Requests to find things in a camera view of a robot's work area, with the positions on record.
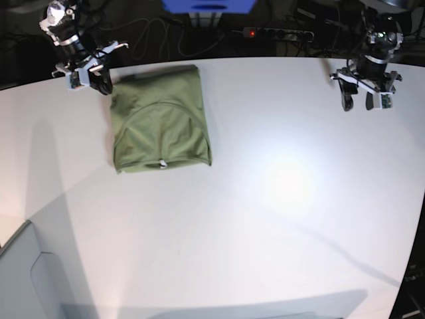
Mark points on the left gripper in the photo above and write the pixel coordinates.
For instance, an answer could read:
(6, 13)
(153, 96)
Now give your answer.
(365, 73)

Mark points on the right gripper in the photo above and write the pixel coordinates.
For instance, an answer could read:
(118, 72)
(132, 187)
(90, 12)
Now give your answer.
(77, 56)

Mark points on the green T-shirt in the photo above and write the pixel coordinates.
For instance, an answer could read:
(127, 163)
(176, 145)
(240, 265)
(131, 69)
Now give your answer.
(158, 121)

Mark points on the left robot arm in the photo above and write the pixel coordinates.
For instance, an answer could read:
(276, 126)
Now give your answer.
(380, 38)

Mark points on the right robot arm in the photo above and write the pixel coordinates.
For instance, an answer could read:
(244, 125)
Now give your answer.
(62, 21)

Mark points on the blue box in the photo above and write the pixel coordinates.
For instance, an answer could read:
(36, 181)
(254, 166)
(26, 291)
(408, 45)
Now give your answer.
(221, 6)

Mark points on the black power strip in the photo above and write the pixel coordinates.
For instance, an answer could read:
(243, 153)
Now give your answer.
(274, 34)

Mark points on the white table-side panel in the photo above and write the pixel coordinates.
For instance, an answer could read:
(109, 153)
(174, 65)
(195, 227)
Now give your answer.
(34, 283)

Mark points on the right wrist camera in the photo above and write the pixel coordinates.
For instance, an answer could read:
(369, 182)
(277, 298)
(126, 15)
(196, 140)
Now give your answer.
(78, 79)

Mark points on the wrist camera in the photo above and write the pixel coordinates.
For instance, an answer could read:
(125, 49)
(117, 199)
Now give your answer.
(383, 101)
(78, 79)

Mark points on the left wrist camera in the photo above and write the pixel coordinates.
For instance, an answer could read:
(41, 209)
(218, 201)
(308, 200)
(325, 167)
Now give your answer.
(383, 101)

